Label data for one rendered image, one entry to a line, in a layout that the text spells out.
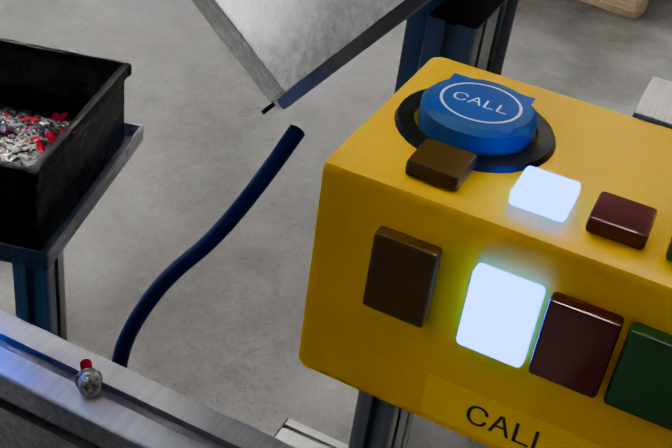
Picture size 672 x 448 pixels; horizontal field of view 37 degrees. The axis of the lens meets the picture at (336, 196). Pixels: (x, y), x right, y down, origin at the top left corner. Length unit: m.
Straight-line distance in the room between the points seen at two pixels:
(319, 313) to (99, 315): 1.54
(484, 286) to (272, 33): 0.39
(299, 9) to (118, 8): 2.38
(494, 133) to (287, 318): 1.58
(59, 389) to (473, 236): 0.29
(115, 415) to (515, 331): 0.26
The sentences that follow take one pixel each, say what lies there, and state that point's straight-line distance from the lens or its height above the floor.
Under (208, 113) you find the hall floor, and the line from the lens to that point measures 2.50.
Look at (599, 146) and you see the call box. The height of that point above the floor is 1.07.
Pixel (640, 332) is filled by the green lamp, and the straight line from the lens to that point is 0.30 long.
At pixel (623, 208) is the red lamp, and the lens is 0.31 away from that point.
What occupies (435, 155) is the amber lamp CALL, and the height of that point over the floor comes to 1.08.
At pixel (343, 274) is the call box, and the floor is 1.03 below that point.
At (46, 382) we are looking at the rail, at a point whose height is 0.86.
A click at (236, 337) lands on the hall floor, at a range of 1.84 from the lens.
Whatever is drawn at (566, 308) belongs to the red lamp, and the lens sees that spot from 0.30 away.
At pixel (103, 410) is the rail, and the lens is 0.52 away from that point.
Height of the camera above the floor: 1.24
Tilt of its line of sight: 34 degrees down
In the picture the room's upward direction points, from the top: 8 degrees clockwise
